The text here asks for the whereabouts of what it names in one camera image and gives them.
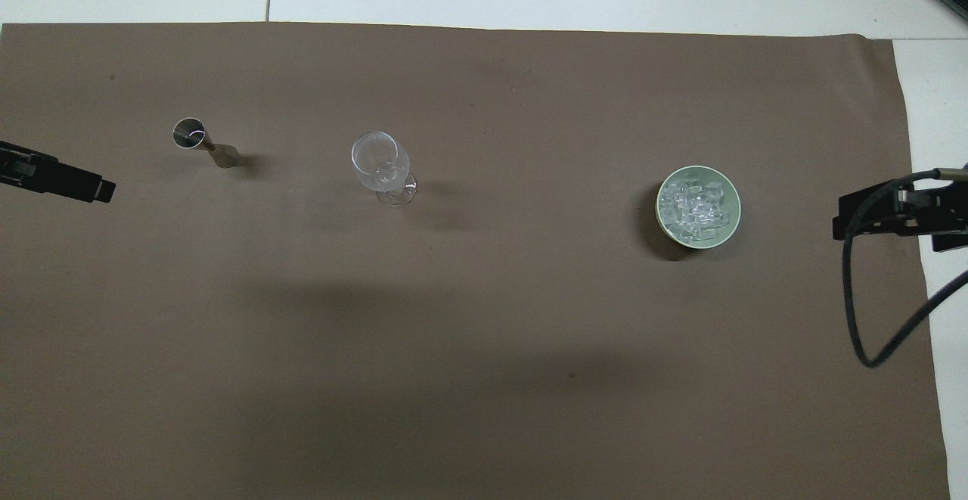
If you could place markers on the clear wine glass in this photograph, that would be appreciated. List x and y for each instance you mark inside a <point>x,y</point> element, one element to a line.
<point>376,156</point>

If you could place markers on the clear ice cubes heap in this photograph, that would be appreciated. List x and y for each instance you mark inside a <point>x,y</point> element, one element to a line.
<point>697,206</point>

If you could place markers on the green bowl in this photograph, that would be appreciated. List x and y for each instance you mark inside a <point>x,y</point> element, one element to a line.
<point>668,229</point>

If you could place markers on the steel double jigger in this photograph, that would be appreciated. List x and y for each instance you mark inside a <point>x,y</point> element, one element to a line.
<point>189,134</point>

